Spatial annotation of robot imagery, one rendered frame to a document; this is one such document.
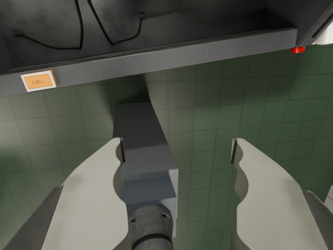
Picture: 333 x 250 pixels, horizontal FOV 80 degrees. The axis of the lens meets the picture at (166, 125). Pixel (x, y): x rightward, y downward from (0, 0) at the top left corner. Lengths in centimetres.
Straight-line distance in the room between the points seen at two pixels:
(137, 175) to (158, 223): 17
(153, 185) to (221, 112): 106
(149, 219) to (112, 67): 42
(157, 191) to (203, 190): 133
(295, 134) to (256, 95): 60
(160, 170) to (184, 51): 42
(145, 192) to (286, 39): 55
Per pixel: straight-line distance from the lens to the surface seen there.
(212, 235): 249
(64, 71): 43
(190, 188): 191
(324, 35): 56
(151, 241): 60
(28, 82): 44
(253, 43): 49
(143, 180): 72
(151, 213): 64
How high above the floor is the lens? 136
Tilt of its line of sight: 64 degrees down
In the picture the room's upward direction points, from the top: 154 degrees clockwise
